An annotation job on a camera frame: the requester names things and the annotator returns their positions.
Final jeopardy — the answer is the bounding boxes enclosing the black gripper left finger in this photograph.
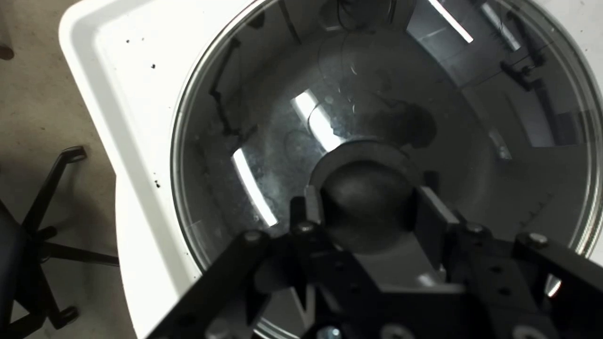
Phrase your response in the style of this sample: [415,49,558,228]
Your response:
[289,184,330,237]

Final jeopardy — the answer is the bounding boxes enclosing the glass lid with black knob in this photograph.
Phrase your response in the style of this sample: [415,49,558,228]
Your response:
[170,0,603,339]

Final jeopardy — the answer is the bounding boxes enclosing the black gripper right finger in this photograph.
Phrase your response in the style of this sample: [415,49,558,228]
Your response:
[411,184,466,265]

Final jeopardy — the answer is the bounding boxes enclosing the white plastic tray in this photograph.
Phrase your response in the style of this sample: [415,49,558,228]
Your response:
[57,0,603,339]

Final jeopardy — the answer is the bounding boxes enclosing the black office chair base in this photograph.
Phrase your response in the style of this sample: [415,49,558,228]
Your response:
[0,143,121,339]

